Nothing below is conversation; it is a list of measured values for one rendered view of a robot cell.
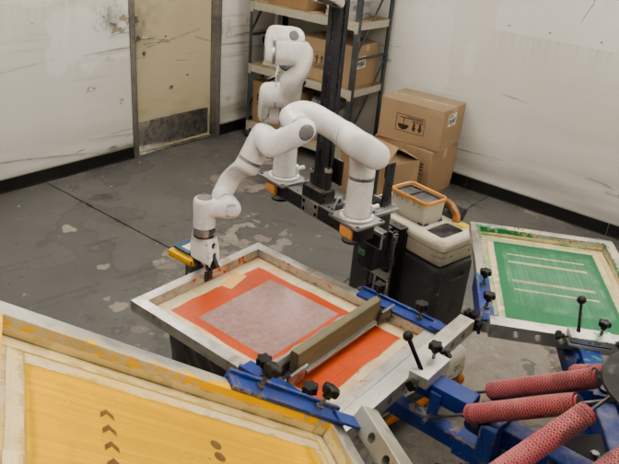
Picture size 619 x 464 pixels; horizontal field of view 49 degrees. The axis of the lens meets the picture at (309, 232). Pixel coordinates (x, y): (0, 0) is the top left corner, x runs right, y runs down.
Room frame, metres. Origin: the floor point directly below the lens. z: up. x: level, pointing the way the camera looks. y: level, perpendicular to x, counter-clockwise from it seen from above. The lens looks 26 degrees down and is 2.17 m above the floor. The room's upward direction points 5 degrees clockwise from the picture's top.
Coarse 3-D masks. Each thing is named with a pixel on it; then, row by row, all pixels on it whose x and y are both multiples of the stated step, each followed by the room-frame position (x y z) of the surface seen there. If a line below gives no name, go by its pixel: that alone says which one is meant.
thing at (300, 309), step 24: (240, 288) 1.96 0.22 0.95; (264, 288) 1.97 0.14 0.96; (288, 288) 1.99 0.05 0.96; (264, 312) 1.82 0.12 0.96; (288, 312) 1.84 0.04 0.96; (312, 312) 1.85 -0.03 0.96; (336, 312) 1.86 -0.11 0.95; (360, 336) 1.74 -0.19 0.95; (384, 336) 1.75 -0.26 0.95; (360, 360) 1.62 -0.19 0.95
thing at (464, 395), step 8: (432, 384) 1.43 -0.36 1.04; (440, 384) 1.43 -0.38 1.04; (448, 384) 1.43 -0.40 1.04; (456, 384) 1.44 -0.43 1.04; (424, 392) 1.44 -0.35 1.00; (440, 392) 1.41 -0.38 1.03; (448, 392) 1.40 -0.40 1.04; (456, 392) 1.40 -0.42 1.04; (464, 392) 1.41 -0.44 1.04; (472, 392) 1.41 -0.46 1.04; (440, 400) 1.41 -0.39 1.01; (448, 400) 1.39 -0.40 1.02; (456, 400) 1.38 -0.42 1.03; (464, 400) 1.37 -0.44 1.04; (472, 400) 1.38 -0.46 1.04; (448, 408) 1.39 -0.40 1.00; (456, 408) 1.38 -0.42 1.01
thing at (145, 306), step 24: (240, 264) 2.12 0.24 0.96; (288, 264) 2.10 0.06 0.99; (168, 288) 1.86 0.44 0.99; (192, 288) 1.93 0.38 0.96; (336, 288) 1.97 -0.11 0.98; (144, 312) 1.73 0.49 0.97; (192, 336) 1.61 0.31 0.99; (432, 336) 1.73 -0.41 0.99; (216, 360) 1.54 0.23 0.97; (240, 360) 1.52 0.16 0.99; (360, 384) 1.46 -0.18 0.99
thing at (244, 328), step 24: (216, 288) 1.94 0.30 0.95; (192, 312) 1.79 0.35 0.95; (216, 312) 1.80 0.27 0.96; (240, 312) 1.81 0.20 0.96; (216, 336) 1.67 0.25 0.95; (240, 336) 1.68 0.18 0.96; (264, 336) 1.69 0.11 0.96; (288, 336) 1.71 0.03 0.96; (336, 360) 1.61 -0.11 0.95; (336, 384) 1.50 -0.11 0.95
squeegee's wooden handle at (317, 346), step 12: (372, 300) 1.79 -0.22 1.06; (360, 312) 1.72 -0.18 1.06; (372, 312) 1.77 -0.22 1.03; (336, 324) 1.64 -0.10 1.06; (348, 324) 1.66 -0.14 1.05; (360, 324) 1.72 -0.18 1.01; (324, 336) 1.58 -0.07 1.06; (336, 336) 1.62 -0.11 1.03; (348, 336) 1.67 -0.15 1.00; (300, 348) 1.51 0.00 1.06; (312, 348) 1.53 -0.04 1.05; (324, 348) 1.57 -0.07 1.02; (300, 360) 1.49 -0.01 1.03; (312, 360) 1.53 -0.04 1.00
